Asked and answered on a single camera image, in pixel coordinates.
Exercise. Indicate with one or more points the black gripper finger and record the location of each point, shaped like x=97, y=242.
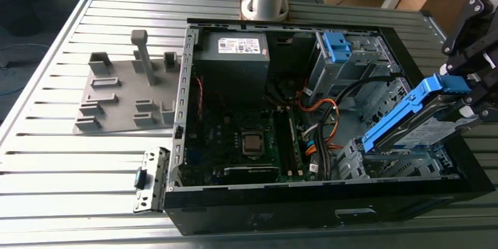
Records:
x=483, y=106
x=469, y=24

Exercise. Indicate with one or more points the hard disk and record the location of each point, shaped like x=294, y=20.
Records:
x=455, y=85

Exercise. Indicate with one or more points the grey metal disk bay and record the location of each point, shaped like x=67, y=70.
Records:
x=351, y=167

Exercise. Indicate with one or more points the blue plastic drive latch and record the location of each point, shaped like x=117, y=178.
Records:
x=336, y=46

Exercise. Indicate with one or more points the grey metal drive cage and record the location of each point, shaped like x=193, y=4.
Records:
x=342, y=71

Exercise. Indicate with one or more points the black round fan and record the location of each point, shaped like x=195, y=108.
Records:
x=287, y=85

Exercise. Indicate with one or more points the grey power supply unit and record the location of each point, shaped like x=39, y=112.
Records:
x=234, y=77

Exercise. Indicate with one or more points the black graphics card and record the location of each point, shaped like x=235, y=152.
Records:
x=252, y=173

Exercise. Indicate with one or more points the CPU socket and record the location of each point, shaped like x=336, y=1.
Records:
x=243, y=154

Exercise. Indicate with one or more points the black open PC case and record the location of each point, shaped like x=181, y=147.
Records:
x=272, y=211

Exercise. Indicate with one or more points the green motherboard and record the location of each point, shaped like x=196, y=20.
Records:
x=218, y=138

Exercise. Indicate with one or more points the grey plastic parts rack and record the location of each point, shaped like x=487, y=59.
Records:
x=124, y=106

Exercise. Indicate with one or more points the dark office chair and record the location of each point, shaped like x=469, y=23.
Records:
x=21, y=24

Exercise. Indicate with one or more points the hinged metal slot bracket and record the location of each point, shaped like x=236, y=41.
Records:
x=157, y=173

